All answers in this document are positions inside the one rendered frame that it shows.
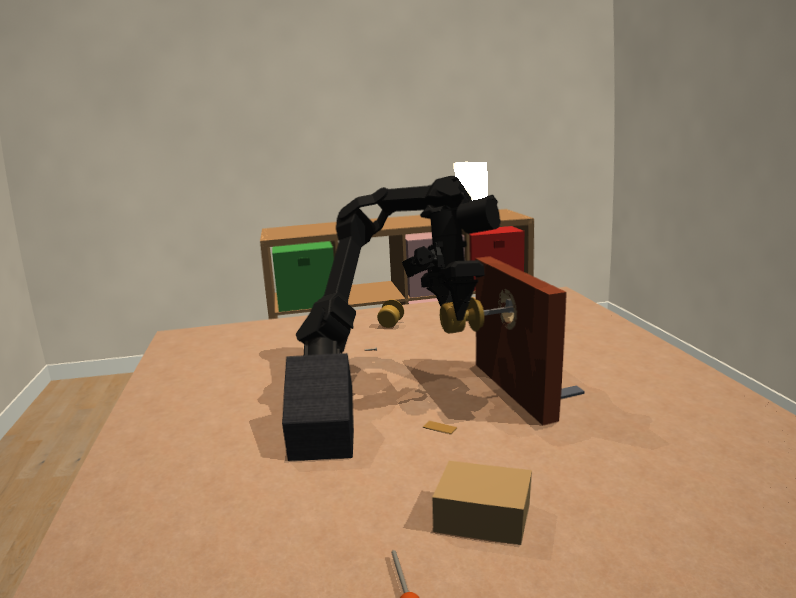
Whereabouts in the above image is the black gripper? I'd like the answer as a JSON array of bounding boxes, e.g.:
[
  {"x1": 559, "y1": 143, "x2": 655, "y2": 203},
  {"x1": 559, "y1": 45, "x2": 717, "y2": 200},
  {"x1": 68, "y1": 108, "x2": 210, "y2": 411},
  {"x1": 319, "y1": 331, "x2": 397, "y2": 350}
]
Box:
[{"x1": 421, "y1": 235, "x2": 485, "y2": 321}]

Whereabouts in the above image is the dark brown wooden door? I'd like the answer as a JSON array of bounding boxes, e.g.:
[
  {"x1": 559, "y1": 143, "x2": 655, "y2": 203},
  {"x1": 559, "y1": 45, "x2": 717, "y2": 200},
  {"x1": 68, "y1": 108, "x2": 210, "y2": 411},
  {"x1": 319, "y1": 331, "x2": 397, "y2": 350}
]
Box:
[{"x1": 475, "y1": 257, "x2": 566, "y2": 425}]

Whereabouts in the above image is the orange-handled screwdriver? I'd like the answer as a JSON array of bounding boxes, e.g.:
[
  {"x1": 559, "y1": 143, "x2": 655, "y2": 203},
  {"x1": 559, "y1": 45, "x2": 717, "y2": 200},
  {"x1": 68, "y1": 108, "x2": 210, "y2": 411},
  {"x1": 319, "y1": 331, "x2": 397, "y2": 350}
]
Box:
[{"x1": 391, "y1": 550, "x2": 420, "y2": 598}]

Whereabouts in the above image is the tan rectangular box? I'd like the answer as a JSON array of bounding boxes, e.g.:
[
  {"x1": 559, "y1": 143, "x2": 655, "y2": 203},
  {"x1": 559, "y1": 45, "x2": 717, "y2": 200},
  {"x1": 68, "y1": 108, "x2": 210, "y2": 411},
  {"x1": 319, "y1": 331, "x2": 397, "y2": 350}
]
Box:
[{"x1": 432, "y1": 461, "x2": 532, "y2": 545}]

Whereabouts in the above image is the brass door knob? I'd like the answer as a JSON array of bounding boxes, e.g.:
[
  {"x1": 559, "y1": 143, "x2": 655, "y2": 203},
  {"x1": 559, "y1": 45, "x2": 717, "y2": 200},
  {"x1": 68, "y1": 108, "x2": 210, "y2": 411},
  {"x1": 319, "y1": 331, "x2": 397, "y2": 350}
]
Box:
[
  {"x1": 440, "y1": 297, "x2": 514, "y2": 334},
  {"x1": 377, "y1": 300, "x2": 404, "y2": 328}
]

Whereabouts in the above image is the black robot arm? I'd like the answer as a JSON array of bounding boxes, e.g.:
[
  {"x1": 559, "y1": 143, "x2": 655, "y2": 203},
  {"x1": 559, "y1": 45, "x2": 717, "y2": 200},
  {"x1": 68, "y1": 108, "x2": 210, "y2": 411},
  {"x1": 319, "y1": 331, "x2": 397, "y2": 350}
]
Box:
[{"x1": 296, "y1": 176, "x2": 501, "y2": 355}]

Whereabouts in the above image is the tan rectangular plate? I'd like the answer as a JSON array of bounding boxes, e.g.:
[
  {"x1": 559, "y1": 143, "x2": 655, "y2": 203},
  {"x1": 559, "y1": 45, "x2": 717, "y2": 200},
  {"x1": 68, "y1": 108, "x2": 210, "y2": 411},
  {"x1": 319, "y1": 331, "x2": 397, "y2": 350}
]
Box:
[{"x1": 423, "y1": 421, "x2": 457, "y2": 434}]

